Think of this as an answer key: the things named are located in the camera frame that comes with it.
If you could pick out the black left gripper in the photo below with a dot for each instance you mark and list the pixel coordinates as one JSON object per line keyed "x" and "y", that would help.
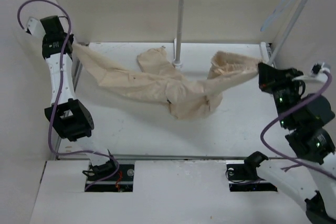
{"x": 71, "y": 39}

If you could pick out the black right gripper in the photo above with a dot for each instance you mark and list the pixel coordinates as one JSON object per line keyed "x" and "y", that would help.
{"x": 269, "y": 77}

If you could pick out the beige trousers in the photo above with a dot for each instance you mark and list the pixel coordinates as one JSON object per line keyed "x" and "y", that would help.
{"x": 159, "y": 81}

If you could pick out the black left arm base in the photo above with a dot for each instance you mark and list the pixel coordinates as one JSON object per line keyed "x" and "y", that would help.
{"x": 112, "y": 177}

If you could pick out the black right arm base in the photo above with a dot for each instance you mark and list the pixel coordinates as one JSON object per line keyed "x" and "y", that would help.
{"x": 242, "y": 175}

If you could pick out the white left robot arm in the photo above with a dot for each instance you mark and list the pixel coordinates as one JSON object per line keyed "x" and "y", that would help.
{"x": 66, "y": 114}

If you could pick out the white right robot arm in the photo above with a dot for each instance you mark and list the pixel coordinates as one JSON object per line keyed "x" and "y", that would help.
{"x": 304, "y": 111}

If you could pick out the white centre rack pole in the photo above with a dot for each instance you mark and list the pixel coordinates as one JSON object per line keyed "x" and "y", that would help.
{"x": 178, "y": 40}

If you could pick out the white rack pole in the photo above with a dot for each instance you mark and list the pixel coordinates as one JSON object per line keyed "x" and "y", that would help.
{"x": 294, "y": 13}
{"x": 178, "y": 40}

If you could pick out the white right rack pole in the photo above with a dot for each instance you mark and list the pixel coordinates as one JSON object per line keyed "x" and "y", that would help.
{"x": 294, "y": 13}

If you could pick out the aluminium left frame rail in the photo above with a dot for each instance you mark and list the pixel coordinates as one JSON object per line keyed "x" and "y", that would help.
{"x": 64, "y": 149}

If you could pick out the aluminium frame rail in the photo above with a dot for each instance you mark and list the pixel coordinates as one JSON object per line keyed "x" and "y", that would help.
{"x": 83, "y": 156}
{"x": 64, "y": 149}
{"x": 270, "y": 53}

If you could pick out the aluminium right frame rail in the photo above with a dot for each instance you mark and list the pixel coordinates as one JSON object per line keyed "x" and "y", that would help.
{"x": 270, "y": 53}

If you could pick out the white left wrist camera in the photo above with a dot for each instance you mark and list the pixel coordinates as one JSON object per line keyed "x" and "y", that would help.
{"x": 35, "y": 28}

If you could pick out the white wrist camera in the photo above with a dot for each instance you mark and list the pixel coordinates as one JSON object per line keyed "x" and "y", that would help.
{"x": 35, "y": 28}
{"x": 316, "y": 74}

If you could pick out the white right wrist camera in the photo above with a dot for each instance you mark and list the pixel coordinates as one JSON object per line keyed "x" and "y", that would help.
{"x": 316, "y": 74}

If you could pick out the aluminium front frame rail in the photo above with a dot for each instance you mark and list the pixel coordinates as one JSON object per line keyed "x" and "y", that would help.
{"x": 83, "y": 156}

